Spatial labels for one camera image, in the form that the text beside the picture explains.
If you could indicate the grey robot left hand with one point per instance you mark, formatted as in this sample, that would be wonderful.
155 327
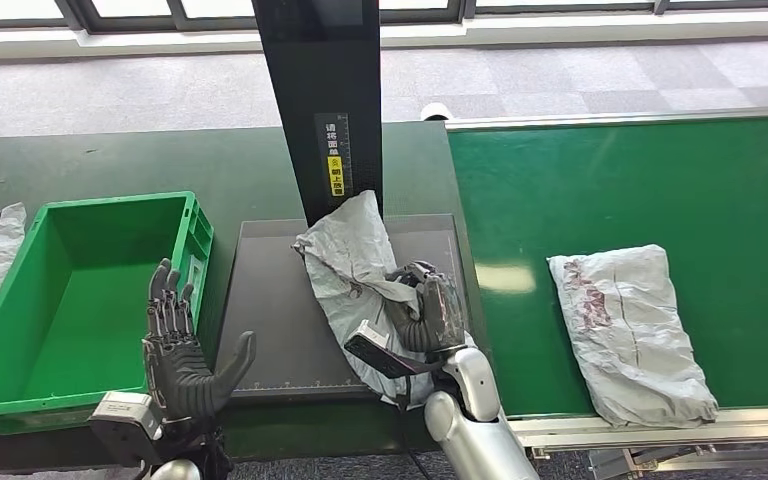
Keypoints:
178 384

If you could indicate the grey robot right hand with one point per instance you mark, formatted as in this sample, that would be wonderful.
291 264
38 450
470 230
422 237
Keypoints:
434 311

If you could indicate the grey parcel bag red print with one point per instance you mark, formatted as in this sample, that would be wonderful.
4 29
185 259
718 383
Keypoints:
629 331

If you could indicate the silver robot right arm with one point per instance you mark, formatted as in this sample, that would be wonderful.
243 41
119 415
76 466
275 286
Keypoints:
470 424

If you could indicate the black inbound scanning machine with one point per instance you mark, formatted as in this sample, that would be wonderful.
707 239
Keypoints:
271 311

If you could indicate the green conveyor belt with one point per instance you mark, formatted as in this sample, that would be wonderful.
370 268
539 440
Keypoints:
622 185

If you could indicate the green plastic crate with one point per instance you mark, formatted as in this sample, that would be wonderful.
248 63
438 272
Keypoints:
79 318

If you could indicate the yellow and white column label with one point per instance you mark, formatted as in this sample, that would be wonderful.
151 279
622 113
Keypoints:
336 175

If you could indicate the white roll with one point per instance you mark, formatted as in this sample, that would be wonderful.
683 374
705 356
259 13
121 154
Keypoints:
434 112

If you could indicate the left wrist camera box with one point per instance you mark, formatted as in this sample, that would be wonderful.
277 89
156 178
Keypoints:
122 417

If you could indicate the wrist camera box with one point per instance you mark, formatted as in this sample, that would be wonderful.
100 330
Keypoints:
377 354
122 417

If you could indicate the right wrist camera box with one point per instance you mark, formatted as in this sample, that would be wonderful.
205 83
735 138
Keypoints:
377 354

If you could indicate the aluminium conveyor side rail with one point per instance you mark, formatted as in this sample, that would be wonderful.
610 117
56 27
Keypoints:
622 119
622 429

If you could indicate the metal conveyor support bracket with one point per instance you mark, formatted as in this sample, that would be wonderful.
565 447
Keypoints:
689 460

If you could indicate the dark window frame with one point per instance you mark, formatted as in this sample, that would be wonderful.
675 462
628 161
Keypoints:
132 24

